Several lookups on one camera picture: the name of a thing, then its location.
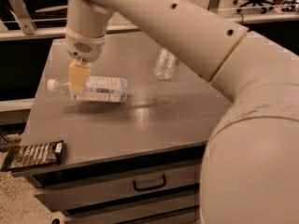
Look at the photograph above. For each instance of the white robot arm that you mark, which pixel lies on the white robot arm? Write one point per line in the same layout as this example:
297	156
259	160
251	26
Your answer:
250	169

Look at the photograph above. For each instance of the grey drawer cabinet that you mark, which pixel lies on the grey drawer cabinet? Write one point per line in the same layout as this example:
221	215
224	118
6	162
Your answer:
161	129

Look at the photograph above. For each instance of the left metal bracket post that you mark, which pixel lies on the left metal bracket post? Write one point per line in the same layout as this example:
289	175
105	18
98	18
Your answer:
22	16

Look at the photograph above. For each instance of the blue labelled plastic bottle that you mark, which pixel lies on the blue labelled plastic bottle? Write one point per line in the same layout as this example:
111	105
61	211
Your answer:
97	89

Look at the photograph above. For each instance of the black snack packet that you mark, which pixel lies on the black snack packet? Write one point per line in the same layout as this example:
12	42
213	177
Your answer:
33	156

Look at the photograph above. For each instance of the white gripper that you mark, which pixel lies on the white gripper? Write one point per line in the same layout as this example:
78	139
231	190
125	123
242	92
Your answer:
84	48

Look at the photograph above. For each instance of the black drawer handle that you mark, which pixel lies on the black drawer handle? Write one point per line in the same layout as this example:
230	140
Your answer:
149	184

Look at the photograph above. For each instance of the clear crumpled plastic bottle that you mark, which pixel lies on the clear crumpled plastic bottle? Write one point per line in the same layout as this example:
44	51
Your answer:
165	64

